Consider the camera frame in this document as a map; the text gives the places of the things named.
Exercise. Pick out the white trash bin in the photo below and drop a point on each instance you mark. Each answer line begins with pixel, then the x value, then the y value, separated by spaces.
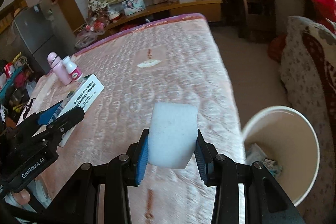
pixel 284 135

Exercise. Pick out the rainbow medicine box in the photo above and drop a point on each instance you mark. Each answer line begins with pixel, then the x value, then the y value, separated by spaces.
pixel 82 95

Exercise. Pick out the framed couple photo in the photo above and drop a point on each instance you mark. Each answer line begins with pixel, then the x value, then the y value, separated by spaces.
pixel 132 6

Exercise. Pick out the grey refrigerator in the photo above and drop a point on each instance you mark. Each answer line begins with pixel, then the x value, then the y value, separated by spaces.
pixel 35 37

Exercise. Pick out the cluttered shelf rack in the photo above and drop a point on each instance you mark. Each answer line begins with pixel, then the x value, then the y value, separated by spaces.
pixel 15 78

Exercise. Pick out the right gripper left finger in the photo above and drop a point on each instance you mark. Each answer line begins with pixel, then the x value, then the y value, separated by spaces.
pixel 77 201

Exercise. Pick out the white pill bottle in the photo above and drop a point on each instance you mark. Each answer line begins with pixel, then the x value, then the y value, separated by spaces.
pixel 72 69

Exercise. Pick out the white sponge block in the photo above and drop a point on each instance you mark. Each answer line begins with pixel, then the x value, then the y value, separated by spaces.
pixel 173 133

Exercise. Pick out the pink quilted table cover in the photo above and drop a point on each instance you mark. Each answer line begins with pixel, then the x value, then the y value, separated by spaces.
pixel 191 72

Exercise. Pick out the wooden tv cabinet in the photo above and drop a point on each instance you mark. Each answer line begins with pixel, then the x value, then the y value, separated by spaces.
pixel 210 9

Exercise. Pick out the clear plastic bag on cabinet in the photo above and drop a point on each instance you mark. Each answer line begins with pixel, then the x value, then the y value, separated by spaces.
pixel 86 38

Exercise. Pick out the floral covered sofa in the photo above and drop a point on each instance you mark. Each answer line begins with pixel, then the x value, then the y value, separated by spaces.
pixel 308 72

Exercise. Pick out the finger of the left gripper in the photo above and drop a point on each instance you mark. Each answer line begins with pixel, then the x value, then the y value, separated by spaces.
pixel 31 124
pixel 65 121

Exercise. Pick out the pink thermos bottle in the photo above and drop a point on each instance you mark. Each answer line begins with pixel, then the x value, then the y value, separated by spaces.
pixel 58 68

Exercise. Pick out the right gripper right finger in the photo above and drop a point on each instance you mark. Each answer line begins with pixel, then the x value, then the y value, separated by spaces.
pixel 264 198

